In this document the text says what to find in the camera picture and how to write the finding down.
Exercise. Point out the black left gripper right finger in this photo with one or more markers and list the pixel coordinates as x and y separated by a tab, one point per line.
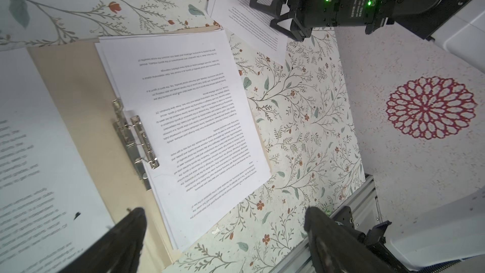
334	250

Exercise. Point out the printed paper sheet back wall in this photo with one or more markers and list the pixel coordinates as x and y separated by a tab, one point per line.
250	25

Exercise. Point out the printed paper sheet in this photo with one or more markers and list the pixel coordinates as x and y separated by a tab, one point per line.
51	211
185	94

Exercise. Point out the chrome folder clip mechanism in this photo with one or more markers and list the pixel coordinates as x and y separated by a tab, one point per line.
133	136

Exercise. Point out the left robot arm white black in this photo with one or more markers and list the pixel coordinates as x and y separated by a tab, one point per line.
431	242

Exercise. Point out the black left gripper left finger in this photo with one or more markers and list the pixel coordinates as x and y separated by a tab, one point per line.
119	250

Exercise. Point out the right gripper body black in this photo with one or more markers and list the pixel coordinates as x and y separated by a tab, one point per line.
370	14

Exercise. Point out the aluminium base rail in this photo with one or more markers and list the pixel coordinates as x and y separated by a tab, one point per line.
357	216

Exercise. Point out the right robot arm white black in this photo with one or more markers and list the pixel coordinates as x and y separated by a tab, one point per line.
456	26

